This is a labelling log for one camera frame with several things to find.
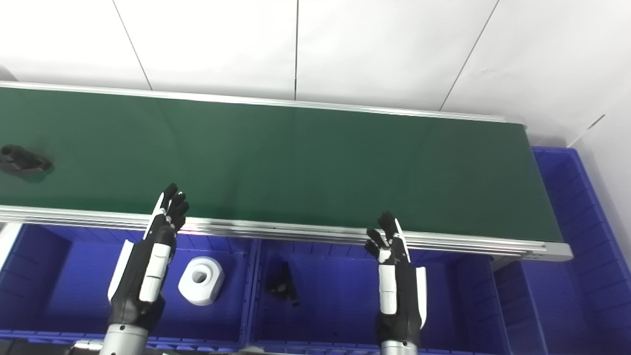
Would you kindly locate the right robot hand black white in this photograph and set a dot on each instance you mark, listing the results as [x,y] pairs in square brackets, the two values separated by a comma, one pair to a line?
[397,296]

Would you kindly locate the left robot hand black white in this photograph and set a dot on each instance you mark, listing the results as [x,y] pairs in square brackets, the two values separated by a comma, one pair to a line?
[148,276]

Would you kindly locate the black flange part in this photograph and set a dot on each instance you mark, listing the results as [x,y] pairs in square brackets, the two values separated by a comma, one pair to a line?
[22,161]

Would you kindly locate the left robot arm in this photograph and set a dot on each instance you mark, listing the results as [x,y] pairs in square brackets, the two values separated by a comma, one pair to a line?
[123,341]

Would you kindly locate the white round plastic part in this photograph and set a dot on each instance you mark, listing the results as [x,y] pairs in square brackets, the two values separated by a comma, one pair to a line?
[209,286]

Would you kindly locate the black metal part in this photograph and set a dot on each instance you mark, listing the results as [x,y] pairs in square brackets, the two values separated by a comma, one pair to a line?
[281,286]

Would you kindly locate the large blue plastic bin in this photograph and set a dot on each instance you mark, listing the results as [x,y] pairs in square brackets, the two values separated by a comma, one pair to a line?
[577,276]

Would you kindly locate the green conveyor belt aluminium frame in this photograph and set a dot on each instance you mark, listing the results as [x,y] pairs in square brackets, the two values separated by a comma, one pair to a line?
[305,162]

